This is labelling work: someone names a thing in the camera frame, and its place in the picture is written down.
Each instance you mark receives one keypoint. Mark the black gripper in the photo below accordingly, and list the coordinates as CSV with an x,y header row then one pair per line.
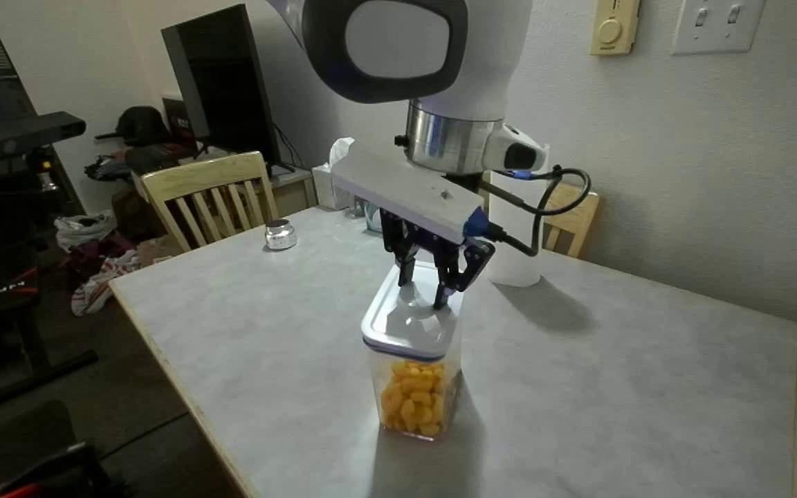
x,y
457,265

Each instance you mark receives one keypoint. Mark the white container lid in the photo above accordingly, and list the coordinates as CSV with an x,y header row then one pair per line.
x,y
405,322

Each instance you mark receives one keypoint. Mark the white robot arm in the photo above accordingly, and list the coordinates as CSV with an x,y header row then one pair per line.
x,y
450,60

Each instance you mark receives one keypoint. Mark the clear plastic container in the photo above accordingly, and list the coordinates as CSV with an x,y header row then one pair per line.
x,y
381,373

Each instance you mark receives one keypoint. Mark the white paper towel roll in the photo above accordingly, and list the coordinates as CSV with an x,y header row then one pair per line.
x,y
513,266

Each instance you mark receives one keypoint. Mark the orange cheese snacks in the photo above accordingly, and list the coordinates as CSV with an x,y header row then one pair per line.
x,y
416,399

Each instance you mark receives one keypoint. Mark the grey cube tissue box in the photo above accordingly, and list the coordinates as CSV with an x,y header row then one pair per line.
x,y
324,180

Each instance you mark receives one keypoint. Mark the wooden chair near side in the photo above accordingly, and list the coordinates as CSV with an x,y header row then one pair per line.
x,y
209,200

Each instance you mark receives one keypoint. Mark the black monitor screen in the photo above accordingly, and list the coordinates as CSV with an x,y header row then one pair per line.
x,y
217,68

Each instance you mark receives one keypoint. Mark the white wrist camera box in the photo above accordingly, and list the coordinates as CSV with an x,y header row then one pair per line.
x,y
414,196

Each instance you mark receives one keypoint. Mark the wooden chair by wall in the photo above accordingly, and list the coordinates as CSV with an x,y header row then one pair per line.
x,y
562,216

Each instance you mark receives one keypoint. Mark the beige wall thermostat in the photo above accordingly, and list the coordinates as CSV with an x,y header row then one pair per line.
x,y
614,27

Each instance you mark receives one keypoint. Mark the white light switch plate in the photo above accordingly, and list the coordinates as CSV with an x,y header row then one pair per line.
x,y
717,27

